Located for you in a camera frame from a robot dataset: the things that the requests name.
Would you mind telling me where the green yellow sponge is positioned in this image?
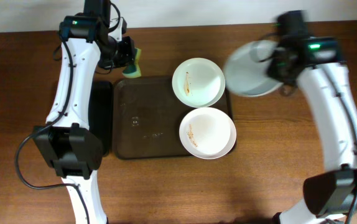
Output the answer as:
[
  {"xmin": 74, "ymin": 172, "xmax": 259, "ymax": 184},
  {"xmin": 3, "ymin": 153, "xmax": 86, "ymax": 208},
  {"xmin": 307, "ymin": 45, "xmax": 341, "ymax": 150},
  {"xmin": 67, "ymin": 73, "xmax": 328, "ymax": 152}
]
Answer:
[{"xmin": 122, "ymin": 48, "xmax": 141, "ymax": 78}]

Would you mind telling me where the white plate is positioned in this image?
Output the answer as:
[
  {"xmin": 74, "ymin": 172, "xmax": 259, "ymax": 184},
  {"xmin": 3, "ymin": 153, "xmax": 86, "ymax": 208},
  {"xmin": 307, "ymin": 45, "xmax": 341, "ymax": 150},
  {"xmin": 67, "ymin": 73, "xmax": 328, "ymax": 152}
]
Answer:
[
  {"xmin": 223, "ymin": 40, "xmax": 282, "ymax": 97},
  {"xmin": 172, "ymin": 58, "xmax": 226, "ymax": 108},
  {"xmin": 178, "ymin": 107, "xmax": 237, "ymax": 160}
]

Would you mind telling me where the white plate top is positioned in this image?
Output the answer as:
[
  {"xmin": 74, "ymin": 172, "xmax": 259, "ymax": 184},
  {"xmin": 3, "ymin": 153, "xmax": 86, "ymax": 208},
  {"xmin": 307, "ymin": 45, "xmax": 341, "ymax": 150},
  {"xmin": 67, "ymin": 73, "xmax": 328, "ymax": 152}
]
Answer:
[{"xmin": 172, "ymin": 58, "xmax": 226, "ymax": 108}]

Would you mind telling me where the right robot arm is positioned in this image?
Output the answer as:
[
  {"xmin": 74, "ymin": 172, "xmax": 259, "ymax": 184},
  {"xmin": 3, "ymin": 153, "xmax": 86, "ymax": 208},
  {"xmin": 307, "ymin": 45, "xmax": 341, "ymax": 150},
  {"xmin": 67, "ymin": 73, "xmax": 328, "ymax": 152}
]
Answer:
[{"xmin": 267, "ymin": 11, "xmax": 357, "ymax": 224}]

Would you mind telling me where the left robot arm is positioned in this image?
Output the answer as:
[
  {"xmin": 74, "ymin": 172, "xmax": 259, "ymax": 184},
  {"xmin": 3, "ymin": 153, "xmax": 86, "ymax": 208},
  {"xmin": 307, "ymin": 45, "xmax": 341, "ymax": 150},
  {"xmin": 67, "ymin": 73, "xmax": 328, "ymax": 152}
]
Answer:
[{"xmin": 28, "ymin": 0, "xmax": 141, "ymax": 223}]

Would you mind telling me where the small black tray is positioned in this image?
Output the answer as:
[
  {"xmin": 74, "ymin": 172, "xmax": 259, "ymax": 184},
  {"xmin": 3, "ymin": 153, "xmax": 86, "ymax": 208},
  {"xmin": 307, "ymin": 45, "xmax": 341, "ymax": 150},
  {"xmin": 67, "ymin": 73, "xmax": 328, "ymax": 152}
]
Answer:
[{"xmin": 88, "ymin": 81, "xmax": 114, "ymax": 157}]

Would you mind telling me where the brown plastic serving tray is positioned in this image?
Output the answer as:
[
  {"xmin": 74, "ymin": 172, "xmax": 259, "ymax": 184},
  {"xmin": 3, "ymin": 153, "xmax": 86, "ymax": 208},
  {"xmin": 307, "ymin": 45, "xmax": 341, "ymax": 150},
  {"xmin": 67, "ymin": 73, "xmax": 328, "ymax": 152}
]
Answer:
[{"xmin": 113, "ymin": 77, "xmax": 233, "ymax": 160}]

